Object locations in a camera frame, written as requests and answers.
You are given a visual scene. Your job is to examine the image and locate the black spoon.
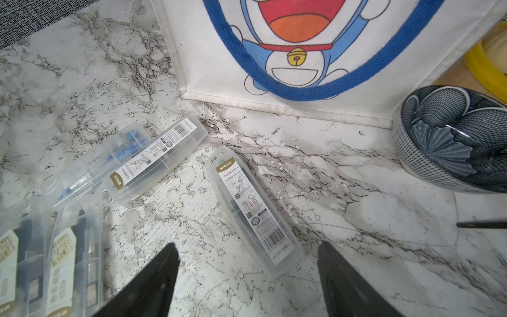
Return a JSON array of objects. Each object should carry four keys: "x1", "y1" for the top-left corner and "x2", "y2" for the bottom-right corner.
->
[{"x1": 456, "y1": 221, "x2": 507, "y2": 229}]

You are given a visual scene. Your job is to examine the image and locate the yellow bowl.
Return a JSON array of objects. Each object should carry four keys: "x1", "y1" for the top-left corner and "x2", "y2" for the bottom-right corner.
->
[{"x1": 464, "y1": 21, "x2": 506, "y2": 104}]

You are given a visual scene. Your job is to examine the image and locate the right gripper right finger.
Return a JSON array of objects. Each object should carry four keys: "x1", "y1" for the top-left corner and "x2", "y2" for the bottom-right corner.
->
[{"x1": 318, "y1": 241, "x2": 401, "y2": 316}]

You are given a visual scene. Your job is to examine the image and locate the gold label compass case upper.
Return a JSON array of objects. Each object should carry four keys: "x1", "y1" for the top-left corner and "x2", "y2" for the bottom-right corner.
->
[{"x1": 42, "y1": 195, "x2": 105, "y2": 316}]

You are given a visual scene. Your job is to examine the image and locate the compass case white label top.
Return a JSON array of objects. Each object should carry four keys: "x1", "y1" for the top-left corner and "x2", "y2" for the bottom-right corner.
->
[{"x1": 205, "y1": 146, "x2": 304, "y2": 278}]

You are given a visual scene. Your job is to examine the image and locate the blue compass clear case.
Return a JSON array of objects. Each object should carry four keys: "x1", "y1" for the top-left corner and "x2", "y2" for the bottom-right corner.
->
[{"x1": 42, "y1": 122, "x2": 153, "y2": 208}]

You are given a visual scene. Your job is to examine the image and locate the upright compass case white label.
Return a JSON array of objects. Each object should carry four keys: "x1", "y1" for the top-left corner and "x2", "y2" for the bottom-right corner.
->
[{"x1": 102, "y1": 115, "x2": 208, "y2": 206}]

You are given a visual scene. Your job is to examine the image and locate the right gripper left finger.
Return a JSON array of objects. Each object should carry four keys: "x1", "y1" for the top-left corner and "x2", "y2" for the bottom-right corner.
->
[{"x1": 95, "y1": 243, "x2": 180, "y2": 317}]

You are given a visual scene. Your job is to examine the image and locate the gold label compass case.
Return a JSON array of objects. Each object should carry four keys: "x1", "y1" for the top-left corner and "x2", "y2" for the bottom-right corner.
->
[
  {"x1": 42, "y1": 195, "x2": 105, "y2": 316},
  {"x1": 1, "y1": 198, "x2": 49, "y2": 316}
]

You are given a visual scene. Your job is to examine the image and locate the gold label compass case lower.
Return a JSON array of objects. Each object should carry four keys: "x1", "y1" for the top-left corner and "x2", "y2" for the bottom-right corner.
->
[{"x1": 1, "y1": 198, "x2": 49, "y2": 316}]

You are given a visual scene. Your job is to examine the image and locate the white Doraemon canvas bag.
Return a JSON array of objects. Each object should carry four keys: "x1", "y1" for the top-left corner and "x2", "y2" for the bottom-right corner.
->
[{"x1": 152, "y1": 1, "x2": 506, "y2": 128}]

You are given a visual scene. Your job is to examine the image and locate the blue patterned ceramic bowl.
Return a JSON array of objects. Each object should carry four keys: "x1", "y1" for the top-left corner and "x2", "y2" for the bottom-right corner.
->
[{"x1": 393, "y1": 85, "x2": 506, "y2": 194}]

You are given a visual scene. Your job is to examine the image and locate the compass case white label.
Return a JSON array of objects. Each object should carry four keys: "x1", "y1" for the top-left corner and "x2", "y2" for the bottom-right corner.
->
[
  {"x1": 205, "y1": 146, "x2": 304, "y2": 278},
  {"x1": 102, "y1": 115, "x2": 208, "y2": 206}
]

